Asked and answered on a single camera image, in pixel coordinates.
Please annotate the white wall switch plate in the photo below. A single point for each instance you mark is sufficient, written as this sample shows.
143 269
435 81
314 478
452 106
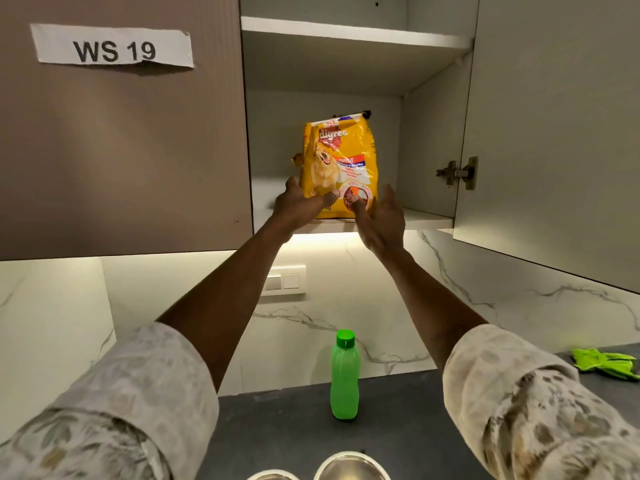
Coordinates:
285 280

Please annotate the metal cabinet door hinge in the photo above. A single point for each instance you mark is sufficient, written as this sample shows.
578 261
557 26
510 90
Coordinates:
459 172

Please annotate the large steel bowl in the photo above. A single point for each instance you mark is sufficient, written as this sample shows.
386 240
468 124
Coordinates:
352 468

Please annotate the yellow pet food bag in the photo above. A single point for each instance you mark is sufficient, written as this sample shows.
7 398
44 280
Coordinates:
345 154

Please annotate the person's left patterned sleeve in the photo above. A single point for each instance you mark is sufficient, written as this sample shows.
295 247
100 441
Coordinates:
125 409

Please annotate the green cloth glove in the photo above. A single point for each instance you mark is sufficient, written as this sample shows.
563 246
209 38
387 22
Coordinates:
605 363

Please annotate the person's left forearm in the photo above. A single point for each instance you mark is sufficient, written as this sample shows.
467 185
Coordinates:
225 299

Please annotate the person's right forearm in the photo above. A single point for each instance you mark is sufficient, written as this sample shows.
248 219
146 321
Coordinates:
430 304

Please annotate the green plastic bottle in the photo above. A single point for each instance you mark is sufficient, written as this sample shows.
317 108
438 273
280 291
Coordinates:
345 379

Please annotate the white cabinet shelf board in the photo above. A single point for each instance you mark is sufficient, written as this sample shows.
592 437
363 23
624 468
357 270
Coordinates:
350 32

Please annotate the grey open cabinet door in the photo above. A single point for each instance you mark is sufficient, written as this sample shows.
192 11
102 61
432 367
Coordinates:
555 134

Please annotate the person's patterned sleeve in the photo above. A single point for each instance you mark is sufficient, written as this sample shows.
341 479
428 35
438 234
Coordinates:
540 419
125 409

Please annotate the person's left thumb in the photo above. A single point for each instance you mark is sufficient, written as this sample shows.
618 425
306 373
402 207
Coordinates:
326 198

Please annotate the small steel bowl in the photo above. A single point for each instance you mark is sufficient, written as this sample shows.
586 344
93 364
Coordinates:
272 476

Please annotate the brown closed cabinet door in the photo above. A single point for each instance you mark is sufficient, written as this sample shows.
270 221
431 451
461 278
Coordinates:
125 154

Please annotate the person's left hand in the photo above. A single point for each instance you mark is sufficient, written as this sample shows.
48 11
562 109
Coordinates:
295 209

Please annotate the grey wall cabinet body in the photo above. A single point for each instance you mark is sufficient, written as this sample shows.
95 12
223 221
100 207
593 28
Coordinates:
277 124

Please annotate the person's right hand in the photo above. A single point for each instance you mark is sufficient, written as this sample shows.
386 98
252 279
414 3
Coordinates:
382 227

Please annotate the white paper label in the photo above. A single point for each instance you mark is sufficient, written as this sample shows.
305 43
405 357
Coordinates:
110 47

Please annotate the person's right patterned sleeve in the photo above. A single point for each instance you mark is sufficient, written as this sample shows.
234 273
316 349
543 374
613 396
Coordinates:
540 419

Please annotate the person's right thumb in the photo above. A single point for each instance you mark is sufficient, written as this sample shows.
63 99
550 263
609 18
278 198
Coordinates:
361 204

